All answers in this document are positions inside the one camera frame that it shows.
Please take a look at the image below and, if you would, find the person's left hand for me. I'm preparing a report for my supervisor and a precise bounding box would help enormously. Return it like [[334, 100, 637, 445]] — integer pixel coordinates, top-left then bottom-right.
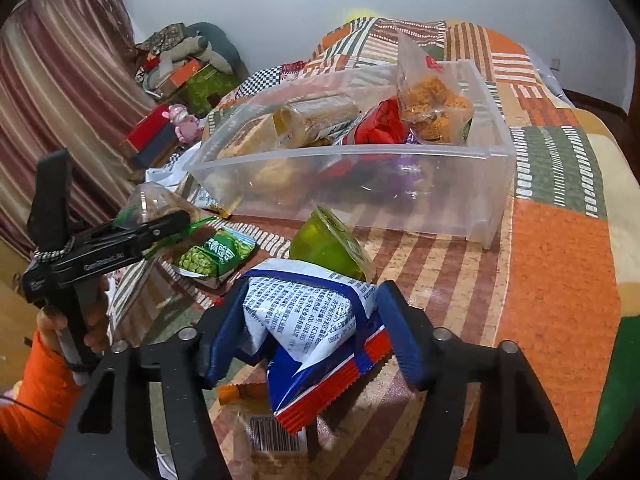
[[37, 277, 113, 361]]

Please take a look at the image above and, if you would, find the patchwork blanket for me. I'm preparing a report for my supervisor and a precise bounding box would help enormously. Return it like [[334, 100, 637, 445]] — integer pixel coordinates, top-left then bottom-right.
[[107, 16, 636, 480]]

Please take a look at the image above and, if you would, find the purple yellow snack packet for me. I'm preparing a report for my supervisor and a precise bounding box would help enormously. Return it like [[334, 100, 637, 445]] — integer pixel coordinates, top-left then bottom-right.
[[395, 127, 431, 191]]

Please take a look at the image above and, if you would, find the red snack packet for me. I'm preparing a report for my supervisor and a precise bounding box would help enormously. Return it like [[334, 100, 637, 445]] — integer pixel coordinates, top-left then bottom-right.
[[320, 97, 408, 181]]

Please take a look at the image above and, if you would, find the blue white snack packet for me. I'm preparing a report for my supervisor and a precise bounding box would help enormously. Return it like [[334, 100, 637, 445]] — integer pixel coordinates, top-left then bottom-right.
[[240, 258, 393, 433]]

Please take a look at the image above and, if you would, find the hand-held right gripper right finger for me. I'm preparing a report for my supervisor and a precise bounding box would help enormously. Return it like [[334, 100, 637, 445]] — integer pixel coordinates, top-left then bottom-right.
[[377, 281, 578, 480]]

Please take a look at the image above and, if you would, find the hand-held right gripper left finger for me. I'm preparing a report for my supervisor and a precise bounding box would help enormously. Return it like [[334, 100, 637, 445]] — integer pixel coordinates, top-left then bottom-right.
[[47, 280, 251, 480]]

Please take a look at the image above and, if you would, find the green jelly cup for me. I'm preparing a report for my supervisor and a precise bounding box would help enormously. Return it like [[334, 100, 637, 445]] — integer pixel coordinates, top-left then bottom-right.
[[289, 205, 376, 283]]

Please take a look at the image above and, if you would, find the clear plastic container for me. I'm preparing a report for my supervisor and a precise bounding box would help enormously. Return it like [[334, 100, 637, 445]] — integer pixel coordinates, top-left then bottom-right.
[[182, 58, 516, 250]]

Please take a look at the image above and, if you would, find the clear biscuit tube pack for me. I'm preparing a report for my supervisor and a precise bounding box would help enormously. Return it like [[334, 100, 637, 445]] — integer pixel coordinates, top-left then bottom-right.
[[272, 91, 361, 148]]

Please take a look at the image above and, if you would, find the yellow cracker packet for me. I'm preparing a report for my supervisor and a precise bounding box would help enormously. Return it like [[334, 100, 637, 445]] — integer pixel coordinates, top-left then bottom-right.
[[215, 112, 281, 186]]

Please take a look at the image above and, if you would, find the small yellow wrapper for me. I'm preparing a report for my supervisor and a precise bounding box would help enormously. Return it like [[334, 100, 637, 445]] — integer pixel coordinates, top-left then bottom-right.
[[192, 189, 235, 220]]

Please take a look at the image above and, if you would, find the pile of cushions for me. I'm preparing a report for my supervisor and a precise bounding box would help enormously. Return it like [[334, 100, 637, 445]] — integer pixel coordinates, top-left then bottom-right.
[[132, 22, 241, 91]]

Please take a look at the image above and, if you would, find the clear bag of orange crackers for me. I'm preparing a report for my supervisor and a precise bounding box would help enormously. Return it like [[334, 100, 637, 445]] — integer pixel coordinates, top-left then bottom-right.
[[396, 30, 475, 143]]

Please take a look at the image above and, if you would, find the red box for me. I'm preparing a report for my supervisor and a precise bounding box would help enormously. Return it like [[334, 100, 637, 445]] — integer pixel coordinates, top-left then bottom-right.
[[120, 104, 188, 168]]

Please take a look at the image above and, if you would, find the striped red curtain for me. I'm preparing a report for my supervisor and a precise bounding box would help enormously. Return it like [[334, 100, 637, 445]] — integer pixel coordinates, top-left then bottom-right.
[[0, 0, 161, 261]]

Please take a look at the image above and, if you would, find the white plastic bag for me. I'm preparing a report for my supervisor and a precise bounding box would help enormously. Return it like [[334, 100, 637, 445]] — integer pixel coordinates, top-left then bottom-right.
[[145, 162, 193, 186]]

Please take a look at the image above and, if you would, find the pink plush toy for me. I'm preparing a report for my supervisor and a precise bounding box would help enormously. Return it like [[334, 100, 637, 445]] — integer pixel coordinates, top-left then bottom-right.
[[167, 104, 206, 145]]

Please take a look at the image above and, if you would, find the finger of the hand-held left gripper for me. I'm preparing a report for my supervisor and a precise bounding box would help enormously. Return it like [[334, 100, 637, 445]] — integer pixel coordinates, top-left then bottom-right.
[[75, 210, 192, 251]]

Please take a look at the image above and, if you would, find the orange cardboard box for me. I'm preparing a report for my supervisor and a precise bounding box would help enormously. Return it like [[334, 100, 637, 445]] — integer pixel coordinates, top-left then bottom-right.
[[167, 60, 216, 88]]

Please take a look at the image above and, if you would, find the green pea snack packet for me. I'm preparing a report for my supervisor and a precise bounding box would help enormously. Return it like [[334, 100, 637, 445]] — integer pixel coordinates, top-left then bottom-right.
[[172, 227, 258, 291]]

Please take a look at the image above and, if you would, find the green patterned box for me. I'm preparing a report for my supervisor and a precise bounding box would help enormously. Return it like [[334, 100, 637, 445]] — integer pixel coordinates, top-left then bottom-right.
[[182, 72, 241, 116]]

